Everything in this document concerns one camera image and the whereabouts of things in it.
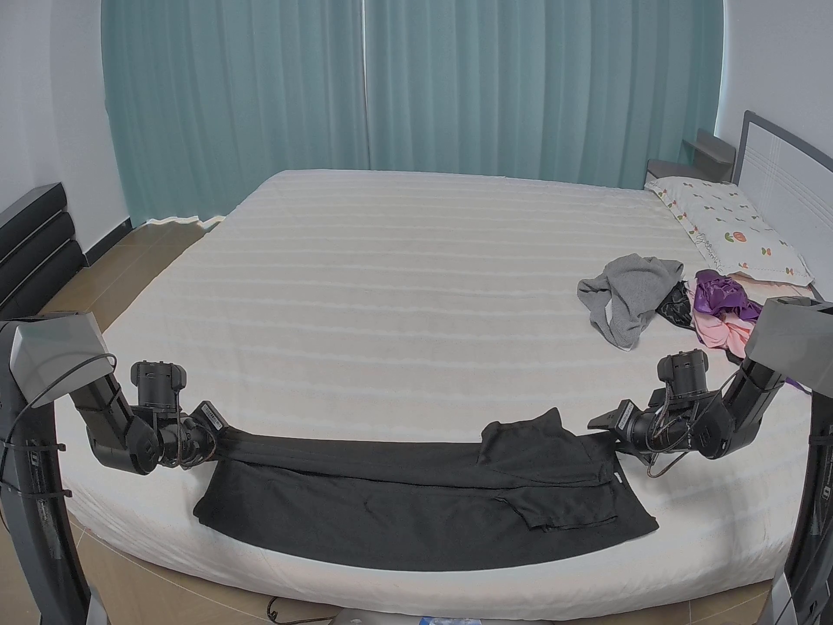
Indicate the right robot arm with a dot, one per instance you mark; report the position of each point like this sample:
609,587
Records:
794,329

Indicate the pink garment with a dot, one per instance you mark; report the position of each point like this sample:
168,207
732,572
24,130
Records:
722,336

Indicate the blue-green curtain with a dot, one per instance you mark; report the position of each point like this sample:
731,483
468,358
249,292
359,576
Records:
520,75
228,88

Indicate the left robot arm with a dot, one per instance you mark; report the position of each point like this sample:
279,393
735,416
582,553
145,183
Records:
52,355

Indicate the white printed pillow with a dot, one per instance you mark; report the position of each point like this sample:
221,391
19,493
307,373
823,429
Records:
729,225

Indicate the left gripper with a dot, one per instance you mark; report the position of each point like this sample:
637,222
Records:
211,422

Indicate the black chest of drawers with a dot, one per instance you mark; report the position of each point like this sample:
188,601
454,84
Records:
32,238

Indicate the grey garment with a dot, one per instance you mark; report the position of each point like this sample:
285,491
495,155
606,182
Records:
634,290

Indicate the black T-shirt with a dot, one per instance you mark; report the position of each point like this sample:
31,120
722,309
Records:
390,512

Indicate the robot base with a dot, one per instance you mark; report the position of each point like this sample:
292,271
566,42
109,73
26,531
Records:
377,619

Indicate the purple garment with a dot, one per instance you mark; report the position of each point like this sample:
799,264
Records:
719,297

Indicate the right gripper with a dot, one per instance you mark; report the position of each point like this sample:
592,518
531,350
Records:
634,424

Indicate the bed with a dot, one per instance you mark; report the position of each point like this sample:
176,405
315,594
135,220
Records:
390,271

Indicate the black shiny garment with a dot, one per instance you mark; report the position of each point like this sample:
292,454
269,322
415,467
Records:
677,306

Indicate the grey bedside table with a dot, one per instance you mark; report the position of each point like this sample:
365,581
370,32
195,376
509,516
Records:
709,150

